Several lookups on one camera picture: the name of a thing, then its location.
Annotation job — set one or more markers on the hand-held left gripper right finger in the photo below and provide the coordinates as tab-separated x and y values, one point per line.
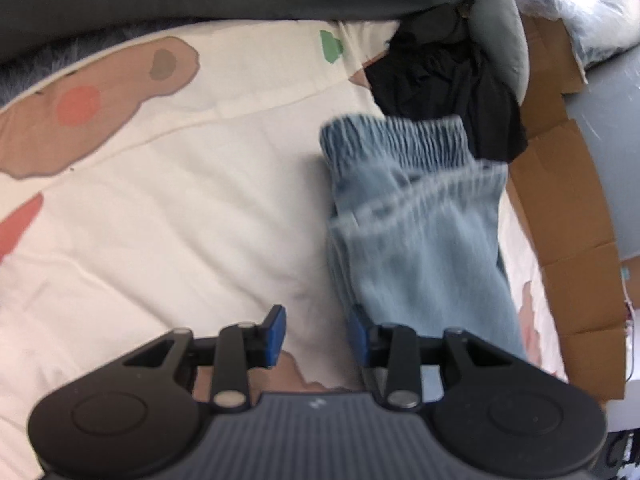
357	342

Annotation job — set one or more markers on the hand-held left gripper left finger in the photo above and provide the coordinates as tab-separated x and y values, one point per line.
277	335

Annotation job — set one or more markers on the light blue denim pants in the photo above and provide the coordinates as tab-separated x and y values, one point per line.
420	240

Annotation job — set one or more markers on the cream printed bed sheet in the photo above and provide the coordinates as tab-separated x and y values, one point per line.
175	210

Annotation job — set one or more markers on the flattened cardboard sheet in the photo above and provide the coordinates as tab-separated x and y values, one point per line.
575	220

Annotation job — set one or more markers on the black clothing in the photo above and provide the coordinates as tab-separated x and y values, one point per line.
445	90

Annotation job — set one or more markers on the grey plastic-wrapped appliance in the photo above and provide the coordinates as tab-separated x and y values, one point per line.
610	135

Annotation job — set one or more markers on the grey neck pillow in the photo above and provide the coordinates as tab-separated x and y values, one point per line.
500	25

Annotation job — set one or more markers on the white pillow in plastic wrap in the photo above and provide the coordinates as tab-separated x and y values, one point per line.
565	5

